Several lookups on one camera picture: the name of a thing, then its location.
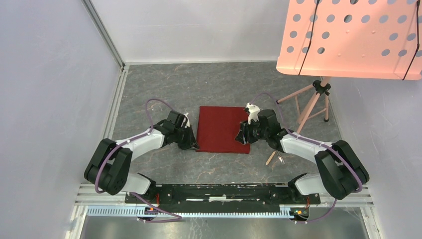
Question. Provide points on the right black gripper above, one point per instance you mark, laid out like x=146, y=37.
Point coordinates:
x=247, y=127

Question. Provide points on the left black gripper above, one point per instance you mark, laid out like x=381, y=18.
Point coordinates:
x=191, y=142

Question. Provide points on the dark red cloth napkin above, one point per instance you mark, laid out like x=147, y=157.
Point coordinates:
x=217, y=128

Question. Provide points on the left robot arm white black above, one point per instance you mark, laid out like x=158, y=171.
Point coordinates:
x=109, y=166

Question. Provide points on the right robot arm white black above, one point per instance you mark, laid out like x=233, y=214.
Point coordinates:
x=340, y=171

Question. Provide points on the metal fork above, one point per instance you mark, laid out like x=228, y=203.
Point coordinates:
x=280, y=158

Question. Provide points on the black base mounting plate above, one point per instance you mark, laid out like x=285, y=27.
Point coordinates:
x=226, y=198

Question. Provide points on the pink tripod stand legs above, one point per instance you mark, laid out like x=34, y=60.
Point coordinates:
x=321, y=88

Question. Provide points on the pink perforated stand tray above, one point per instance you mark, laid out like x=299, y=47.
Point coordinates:
x=379, y=39

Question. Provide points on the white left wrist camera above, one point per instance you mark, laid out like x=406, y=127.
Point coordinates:
x=186, y=121

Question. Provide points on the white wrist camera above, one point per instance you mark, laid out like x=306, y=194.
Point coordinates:
x=186, y=121
x=252, y=111

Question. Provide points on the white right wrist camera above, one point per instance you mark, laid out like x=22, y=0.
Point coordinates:
x=252, y=111

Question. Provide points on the wooden handled spoon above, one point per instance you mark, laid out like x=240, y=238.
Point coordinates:
x=270, y=158

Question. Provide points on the white slotted cable duct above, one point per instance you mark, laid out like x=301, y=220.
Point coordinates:
x=149, y=212

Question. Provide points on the aluminium frame rail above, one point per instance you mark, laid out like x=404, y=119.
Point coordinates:
x=94, y=15

